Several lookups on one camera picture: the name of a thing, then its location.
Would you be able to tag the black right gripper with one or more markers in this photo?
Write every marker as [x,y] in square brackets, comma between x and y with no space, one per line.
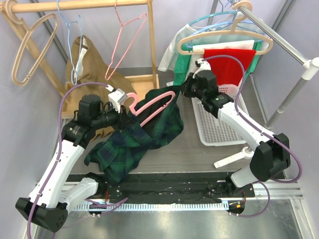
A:
[185,89]

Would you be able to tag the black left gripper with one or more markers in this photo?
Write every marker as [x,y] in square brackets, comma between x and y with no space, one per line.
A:
[123,120]

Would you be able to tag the dark green plaid garment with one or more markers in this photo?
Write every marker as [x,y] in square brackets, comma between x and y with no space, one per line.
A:
[155,127]

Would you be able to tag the tan skirt with white lining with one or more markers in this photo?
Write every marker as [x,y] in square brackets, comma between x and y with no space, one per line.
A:
[91,68]

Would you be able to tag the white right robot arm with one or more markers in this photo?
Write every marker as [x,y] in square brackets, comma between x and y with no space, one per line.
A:
[271,156]

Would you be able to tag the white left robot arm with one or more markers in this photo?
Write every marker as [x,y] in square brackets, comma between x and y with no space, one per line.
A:
[47,206]

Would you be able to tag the teal hanger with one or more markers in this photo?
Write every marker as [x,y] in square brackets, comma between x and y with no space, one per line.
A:
[211,15]

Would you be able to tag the beige wooden hanger with clothes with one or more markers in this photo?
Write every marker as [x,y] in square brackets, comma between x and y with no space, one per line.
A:
[230,33]

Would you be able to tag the beige wooden hanger on rack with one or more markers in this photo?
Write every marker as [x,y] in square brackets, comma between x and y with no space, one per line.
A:
[29,44]

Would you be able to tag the red cloth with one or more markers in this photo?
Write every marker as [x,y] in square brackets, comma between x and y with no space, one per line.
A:
[226,66]

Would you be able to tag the white plastic basket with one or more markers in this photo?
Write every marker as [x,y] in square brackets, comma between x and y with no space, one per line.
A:
[212,131]

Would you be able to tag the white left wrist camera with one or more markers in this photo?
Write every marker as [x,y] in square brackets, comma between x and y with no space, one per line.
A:
[116,97]

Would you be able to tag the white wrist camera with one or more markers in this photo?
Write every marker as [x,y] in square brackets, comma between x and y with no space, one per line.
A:
[116,97]
[202,65]

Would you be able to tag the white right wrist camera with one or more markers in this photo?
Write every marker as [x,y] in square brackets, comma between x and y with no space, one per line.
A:
[202,65]

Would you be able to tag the blue hanger on rail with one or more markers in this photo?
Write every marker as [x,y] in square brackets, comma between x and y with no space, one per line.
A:
[224,22]

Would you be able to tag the white slotted cable duct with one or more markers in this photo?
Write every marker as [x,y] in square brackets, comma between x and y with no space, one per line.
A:
[87,206]

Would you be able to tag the metal clothes rail stand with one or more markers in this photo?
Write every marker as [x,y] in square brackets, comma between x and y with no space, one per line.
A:
[289,102]

